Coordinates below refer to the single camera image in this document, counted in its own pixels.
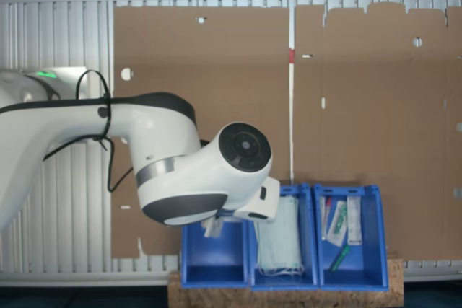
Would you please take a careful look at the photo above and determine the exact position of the blue plastic storage bin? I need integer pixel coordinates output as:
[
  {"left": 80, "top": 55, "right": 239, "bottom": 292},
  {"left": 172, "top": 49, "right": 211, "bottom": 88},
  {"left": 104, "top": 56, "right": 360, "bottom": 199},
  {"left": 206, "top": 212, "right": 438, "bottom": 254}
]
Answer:
[
  {"left": 313, "top": 182, "right": 390, "bottom": 291},
  {"left": 248, "top": 182, "right": 319, "bottom": 291},
  {"left": 180, "top": 214, "right": 250, "bottom": 289}
]

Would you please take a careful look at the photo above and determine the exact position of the brown cardboard sheet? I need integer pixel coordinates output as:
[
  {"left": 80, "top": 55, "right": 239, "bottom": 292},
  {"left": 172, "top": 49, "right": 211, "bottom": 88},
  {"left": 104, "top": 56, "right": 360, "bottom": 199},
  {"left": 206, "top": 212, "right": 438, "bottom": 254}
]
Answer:
[
  {"left": 110, "top": 5, "right": 292, "bottom": 260},
  {"left": 293, "top": 1, "right": 462, "bottom": 262}
]

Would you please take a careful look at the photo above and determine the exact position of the green capped pen-shaped item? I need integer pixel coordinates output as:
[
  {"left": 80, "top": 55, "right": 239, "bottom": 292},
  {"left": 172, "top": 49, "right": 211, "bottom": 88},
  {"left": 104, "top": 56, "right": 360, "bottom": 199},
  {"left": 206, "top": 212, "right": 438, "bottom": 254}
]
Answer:
[{"left": 329, "top": 244, "right": 352, "bottom": 273}]

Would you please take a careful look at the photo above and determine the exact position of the packet with green print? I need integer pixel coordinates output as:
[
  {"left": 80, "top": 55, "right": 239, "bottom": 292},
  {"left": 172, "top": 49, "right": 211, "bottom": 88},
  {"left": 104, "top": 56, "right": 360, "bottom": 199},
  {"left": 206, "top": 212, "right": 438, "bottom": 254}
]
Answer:
[{"left": 326, "top": 200, "right": 349, "bottom": 246}]

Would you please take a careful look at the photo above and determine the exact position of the chipboard wood block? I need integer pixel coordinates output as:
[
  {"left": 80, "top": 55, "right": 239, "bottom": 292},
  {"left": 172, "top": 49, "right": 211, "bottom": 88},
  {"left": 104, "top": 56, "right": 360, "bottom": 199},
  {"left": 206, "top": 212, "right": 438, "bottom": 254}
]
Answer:
[{"left": 167, "top": 257, "right": 405, "bottom": 308}]

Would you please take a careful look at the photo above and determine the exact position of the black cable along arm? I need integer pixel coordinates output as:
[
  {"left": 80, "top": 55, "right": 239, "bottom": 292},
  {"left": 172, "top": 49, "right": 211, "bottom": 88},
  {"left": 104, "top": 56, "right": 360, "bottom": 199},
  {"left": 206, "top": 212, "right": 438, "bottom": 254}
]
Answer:
[{"left": 42, "top": 69, "right": 135, "bottom": 193}]

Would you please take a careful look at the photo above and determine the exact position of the white printed cotton packet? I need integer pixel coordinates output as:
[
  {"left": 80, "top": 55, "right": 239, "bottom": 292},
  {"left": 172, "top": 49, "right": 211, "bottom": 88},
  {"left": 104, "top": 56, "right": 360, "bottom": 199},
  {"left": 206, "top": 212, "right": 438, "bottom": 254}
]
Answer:
[{"left": 203, "top": 215, "right": 225, "bottom": 239}]

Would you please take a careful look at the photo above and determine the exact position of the long white flat packet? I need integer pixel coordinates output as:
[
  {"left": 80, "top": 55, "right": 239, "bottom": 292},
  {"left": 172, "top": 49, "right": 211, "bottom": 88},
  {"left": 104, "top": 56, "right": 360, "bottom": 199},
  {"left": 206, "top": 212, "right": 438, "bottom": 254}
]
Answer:
[{"left": 346, "top": 195, "right": 364, "bottom": 247}]

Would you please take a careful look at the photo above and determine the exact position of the clear packet with red-tipped tube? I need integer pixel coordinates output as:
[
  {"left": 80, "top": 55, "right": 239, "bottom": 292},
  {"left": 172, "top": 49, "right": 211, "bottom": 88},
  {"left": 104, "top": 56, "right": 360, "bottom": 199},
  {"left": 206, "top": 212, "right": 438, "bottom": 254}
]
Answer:
[{"left": 320, "top": 195, "right": 334, "bottom": 242}]

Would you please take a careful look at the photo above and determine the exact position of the stack of white face masks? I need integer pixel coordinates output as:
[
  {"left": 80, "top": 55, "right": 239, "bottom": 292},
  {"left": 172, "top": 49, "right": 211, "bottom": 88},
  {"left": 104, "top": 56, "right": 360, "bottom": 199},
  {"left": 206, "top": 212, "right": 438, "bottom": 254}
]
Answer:
[{"left": 256, "top": 195, "right": 305, "bottom": 276}]

